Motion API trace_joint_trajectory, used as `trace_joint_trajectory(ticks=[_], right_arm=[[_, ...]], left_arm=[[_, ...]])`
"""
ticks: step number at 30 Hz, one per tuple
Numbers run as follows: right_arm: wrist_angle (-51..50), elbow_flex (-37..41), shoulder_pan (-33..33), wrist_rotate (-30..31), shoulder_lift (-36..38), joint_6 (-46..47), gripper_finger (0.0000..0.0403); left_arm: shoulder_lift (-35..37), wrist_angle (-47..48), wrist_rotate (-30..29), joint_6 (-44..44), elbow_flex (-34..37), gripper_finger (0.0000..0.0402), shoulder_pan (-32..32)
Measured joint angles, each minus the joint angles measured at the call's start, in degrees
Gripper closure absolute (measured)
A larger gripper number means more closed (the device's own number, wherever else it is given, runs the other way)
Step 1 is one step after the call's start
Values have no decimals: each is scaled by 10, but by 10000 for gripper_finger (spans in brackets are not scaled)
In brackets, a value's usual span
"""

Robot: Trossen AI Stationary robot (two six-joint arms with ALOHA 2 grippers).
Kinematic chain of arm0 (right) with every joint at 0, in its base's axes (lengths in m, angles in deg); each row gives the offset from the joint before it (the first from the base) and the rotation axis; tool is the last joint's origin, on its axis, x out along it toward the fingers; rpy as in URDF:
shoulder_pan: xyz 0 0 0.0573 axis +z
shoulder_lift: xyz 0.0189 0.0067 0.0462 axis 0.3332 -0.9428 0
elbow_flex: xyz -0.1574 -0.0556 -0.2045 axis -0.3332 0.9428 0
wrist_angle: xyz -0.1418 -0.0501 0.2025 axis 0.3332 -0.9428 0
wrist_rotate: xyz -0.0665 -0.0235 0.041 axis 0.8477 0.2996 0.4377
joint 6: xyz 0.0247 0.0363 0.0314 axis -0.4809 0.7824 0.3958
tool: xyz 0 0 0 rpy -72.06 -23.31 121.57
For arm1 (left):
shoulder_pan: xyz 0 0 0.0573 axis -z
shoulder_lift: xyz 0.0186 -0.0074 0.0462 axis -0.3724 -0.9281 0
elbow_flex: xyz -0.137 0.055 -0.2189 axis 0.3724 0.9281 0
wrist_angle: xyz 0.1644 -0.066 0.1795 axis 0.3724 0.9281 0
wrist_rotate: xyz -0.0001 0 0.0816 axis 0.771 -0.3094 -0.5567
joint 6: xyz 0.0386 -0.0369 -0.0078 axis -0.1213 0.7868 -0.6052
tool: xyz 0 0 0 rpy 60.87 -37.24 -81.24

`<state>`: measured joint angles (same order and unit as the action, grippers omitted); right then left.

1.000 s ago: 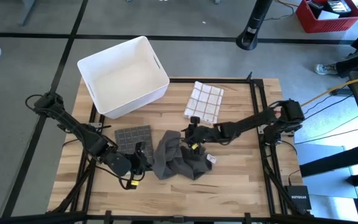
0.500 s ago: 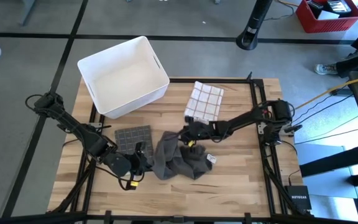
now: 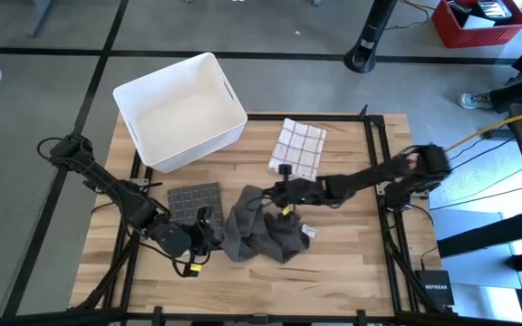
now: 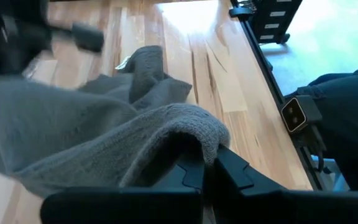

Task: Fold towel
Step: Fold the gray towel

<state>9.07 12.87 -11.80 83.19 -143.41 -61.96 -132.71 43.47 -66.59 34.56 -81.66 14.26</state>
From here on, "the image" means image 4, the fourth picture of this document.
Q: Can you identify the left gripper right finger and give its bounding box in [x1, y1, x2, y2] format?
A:
[213, 146, 358, 224]

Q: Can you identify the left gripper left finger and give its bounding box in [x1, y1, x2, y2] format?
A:
[40, 154, 204, 224]

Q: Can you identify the plain dark grey towel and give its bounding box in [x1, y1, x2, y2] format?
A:
[0, 45, 231, 199]

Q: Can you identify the person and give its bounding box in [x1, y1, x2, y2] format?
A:
[286, 68, 358, 191]

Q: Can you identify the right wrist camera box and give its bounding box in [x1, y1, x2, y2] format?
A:
[71, 21, 105, 54]

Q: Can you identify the black table-level camera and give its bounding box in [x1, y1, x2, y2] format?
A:
[280, 95, 323, 134]

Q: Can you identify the black aluminium table frame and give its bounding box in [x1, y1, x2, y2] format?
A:
[228, 0, 328, 191]

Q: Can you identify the black Netgear network switch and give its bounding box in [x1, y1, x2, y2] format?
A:
[252, 0, 303, 44]

